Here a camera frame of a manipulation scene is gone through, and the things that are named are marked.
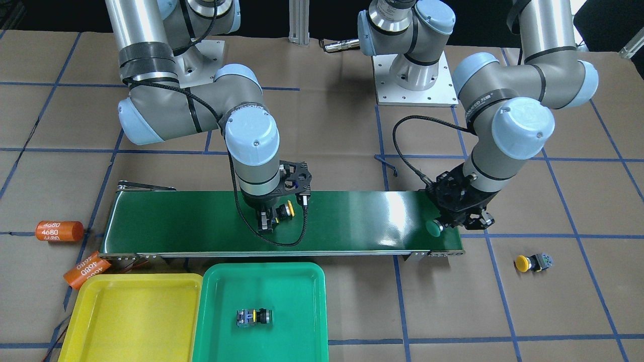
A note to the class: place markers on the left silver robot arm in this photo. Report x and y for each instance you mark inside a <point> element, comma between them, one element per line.
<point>508,108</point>

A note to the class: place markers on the green conveyor belt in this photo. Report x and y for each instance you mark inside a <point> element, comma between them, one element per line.
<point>206,224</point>

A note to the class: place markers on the green mushroom push button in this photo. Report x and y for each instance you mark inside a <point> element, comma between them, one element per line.
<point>252,317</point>

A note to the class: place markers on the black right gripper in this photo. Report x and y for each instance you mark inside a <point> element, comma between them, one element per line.
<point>257,202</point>

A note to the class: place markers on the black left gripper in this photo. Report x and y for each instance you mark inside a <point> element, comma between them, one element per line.
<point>481,202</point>

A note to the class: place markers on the yellow mushroom push button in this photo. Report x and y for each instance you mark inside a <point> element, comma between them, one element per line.
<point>535,263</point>

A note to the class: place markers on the green plastic tray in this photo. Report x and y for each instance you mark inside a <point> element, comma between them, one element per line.
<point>294,291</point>

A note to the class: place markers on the aluminium frame post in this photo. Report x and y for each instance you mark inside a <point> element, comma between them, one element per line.
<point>298,32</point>

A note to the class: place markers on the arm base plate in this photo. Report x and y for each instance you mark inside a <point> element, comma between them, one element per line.
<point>199,64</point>
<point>399,82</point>

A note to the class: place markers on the yellow plastic tray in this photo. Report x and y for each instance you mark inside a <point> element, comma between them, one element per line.
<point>134,317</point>

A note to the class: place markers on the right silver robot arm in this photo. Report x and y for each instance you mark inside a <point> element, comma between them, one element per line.
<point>175,90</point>

